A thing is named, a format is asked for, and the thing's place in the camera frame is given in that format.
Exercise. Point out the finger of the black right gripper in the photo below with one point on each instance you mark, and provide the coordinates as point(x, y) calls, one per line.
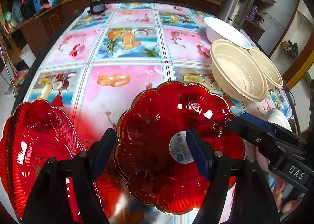
point(275, 130)
point(263, 140)

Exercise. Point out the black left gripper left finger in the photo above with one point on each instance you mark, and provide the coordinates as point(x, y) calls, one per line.
point(48, 199)

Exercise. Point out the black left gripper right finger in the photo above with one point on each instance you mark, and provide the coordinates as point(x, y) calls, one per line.
point(253, 201)

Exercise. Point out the small beige ribbed bowl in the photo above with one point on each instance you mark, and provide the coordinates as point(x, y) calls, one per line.
point(270, 71)

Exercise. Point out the large beige ribbed bowl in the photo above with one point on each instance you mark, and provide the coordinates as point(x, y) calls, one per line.
point(236, 72)

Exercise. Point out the red scalloped plate with sticker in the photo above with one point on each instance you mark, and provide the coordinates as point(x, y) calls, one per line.
point(152, 154)

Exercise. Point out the white deep bowl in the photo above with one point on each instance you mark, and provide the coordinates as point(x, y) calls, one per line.
point(218, 29)

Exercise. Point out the white plate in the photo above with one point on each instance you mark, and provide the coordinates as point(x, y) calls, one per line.
point(277, 117)

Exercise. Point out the right hand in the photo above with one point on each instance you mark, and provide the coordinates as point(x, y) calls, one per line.
point(284, 206)

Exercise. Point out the purple spray can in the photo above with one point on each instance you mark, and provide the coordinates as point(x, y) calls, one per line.
point(252, 13)

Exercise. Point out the white plastic bucket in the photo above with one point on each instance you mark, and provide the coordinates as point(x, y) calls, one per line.
point(27, 55)

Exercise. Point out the dark wooden side cabinet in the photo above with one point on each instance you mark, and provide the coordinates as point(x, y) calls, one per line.
point(36, 27)

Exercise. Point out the small black jar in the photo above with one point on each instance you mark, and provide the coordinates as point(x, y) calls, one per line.
point(96, 7)

